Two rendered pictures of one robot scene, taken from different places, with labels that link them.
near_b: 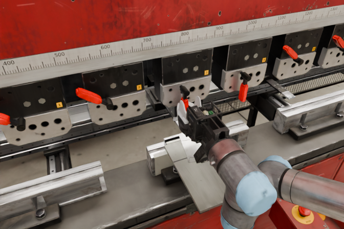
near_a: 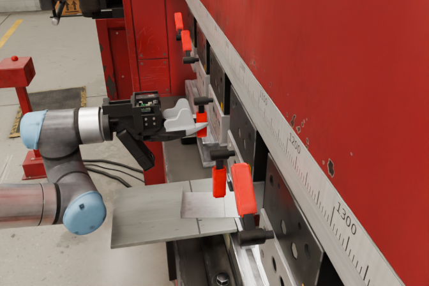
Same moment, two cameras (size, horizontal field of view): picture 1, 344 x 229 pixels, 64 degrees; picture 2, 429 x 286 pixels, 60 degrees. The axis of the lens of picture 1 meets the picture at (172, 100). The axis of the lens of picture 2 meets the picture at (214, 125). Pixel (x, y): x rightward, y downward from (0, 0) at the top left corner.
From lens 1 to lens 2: 1.07 m
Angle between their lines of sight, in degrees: 82
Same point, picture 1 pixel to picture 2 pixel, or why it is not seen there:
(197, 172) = (165, 197)
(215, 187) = (135, 207)
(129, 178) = not seen: hidden behind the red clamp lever
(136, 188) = not seen: hidden behind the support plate
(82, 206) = (193, 154)
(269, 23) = (253, 90)
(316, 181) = (11, 185)
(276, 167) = (71, 186)
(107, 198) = (195, 168)
